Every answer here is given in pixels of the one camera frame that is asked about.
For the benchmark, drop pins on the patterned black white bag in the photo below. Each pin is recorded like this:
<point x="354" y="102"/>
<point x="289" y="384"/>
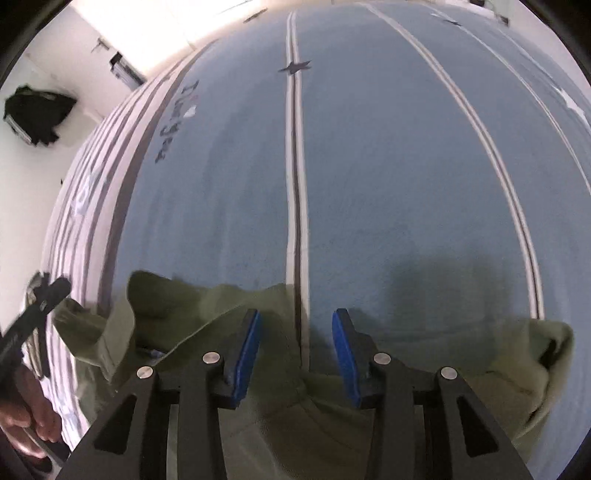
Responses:
<point x="123" y="69"/>

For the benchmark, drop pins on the bed with blue striped sheet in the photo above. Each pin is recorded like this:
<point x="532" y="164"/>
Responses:
<point x="392" y="184"/>

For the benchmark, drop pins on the person's left hand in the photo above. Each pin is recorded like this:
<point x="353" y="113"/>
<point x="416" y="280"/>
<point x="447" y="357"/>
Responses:
<point x="23" y="415"/>

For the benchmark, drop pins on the olive green shirt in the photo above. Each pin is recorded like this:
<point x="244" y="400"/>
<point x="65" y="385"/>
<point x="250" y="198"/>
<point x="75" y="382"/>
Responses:
<point x="295" y="434"/>

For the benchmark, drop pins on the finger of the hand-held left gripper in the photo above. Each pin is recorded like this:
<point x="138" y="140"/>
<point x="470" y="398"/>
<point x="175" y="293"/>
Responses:
<point x="53" y="295"/>
<point x="36" y="280"/>

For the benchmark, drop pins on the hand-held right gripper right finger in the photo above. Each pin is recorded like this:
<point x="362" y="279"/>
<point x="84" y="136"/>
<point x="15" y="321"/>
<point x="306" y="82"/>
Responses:
<point x="346" y="360"/>

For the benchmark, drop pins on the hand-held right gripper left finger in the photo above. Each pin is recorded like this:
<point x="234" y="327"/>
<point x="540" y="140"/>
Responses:
<point x="244" y="360"/>

